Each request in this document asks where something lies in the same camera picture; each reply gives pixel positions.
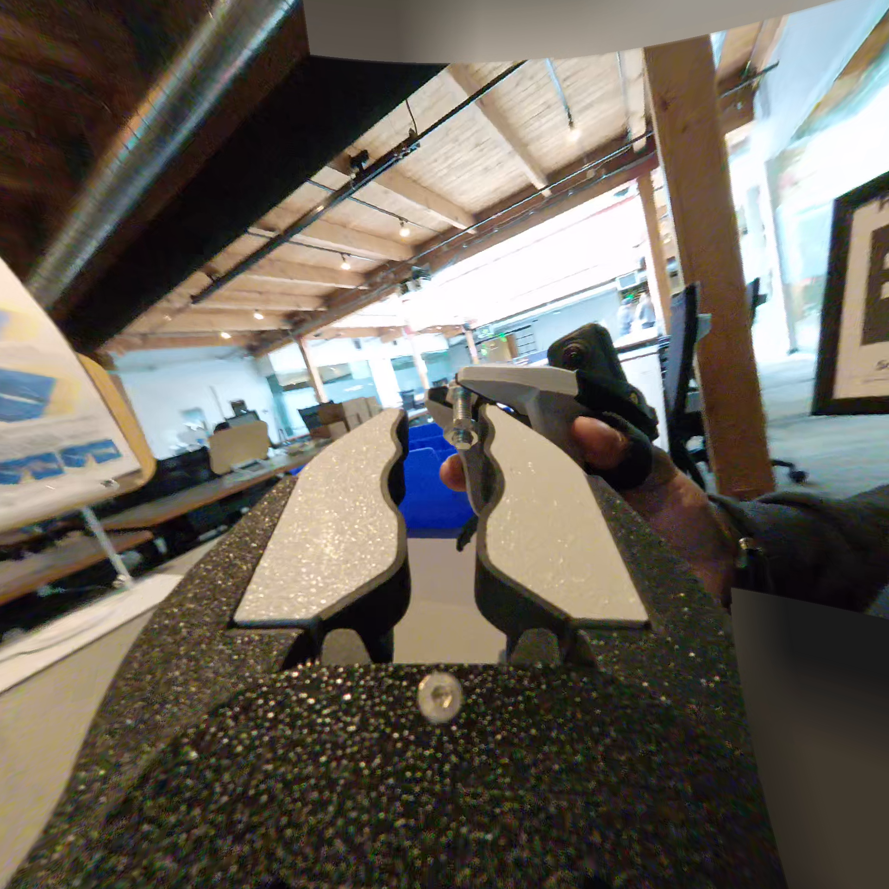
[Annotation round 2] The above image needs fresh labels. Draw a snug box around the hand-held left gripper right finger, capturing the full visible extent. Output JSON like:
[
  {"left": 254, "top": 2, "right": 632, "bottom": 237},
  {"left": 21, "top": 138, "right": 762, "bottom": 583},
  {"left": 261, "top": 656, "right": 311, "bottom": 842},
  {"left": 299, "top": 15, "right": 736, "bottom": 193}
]
[{"left": 476, "top": 403, "right": 651, "bottom": 643}]

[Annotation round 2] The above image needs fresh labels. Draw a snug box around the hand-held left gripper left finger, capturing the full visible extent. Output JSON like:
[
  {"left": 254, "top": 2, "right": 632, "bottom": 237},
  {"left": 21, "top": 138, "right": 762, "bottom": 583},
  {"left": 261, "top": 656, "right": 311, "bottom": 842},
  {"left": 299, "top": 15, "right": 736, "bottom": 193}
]
[{"left": 232, "top": 407, "right": 411, "bottom": 643}]

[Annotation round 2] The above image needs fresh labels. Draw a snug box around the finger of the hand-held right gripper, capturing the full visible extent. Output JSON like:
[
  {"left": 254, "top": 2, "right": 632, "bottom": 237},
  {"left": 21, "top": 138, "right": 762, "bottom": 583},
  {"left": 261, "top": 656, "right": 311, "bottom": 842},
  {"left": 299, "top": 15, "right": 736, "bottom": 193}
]
[
  {"left": 459, "top": 434, "right": 490, "bottom": 518},
  {"left": 456, "top": 364, "right": 584, "bottom": 434}
]

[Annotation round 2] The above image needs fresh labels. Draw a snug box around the metal bolt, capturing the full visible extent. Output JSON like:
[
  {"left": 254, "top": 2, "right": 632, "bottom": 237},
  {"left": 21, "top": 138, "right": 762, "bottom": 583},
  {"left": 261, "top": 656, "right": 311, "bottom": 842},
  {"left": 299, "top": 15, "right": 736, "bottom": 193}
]
[{"left": 445, "top": 384, "right": 482, "bottom": 452}]

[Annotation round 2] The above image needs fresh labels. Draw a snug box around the person's right forearm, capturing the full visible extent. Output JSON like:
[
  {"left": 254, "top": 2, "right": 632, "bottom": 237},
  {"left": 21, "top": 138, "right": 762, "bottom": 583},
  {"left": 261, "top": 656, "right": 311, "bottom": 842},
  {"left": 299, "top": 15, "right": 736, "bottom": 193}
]
[{"left": 716, "top": 484, "right": 889, "bottom": 619}]

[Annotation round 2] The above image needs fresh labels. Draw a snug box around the person's right hand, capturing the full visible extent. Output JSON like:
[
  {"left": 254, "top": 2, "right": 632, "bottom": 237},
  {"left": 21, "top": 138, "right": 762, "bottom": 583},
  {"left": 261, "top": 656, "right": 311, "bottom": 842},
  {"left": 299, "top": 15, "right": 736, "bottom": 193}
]
[{"left": 439, "top": 414, "right": 740, "bottom": 608}]

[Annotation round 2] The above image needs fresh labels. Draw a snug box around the large blue plastic bin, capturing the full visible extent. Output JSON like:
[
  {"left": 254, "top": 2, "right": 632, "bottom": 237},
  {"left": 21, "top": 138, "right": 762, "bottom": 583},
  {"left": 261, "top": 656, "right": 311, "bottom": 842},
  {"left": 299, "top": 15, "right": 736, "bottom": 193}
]
[{"left": 401, "top": 421, "right": 480, "bottom": 540}]

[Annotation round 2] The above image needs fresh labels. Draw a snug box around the black mesh office chair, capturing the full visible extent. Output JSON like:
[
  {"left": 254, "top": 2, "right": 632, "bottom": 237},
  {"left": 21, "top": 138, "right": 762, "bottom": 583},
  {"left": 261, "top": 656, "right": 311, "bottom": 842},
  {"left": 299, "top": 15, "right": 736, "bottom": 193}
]
[{"left": 660, "top": 278, "right": 807, "bottom": 487}]

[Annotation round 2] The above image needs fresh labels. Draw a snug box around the cardboard box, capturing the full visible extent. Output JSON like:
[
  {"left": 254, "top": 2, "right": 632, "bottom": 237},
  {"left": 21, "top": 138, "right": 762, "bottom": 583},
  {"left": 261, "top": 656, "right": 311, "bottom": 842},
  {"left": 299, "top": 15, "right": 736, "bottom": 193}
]
[{"left": 209, "top": 420, "right": 272, "bottom": 473}]

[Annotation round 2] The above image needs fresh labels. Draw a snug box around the framed black white poster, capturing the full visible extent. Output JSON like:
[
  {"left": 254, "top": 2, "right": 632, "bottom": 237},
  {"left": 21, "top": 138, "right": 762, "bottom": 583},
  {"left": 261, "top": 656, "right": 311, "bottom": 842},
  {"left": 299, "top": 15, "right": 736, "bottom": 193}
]
[{"left": 810, "top": 171, "right": 889, "bottom": 418}]

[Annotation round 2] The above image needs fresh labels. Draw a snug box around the white base document stand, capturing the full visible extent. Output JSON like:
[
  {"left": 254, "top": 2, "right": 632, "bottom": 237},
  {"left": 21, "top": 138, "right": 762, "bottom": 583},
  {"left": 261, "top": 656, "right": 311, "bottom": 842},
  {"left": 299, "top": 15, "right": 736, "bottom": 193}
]
[{"left": 0, "top": 257, "right": 182, "bottom": 695}]

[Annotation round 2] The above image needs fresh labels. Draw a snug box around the wooden support post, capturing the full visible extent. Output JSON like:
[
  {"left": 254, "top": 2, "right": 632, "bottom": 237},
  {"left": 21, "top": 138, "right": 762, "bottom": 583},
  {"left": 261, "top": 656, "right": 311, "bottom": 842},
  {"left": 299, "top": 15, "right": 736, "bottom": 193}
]
[{"left": 642, "top": 35, "right": 776, "bottom": 501}]

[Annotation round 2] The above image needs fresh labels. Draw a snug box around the silver spiral air duct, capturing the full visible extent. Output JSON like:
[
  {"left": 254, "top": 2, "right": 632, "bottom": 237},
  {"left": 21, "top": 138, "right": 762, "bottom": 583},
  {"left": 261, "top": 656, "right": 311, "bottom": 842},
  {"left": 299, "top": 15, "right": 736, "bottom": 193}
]
[{"left": 21, "top": 0, "right": 300, "bottom": 313}]

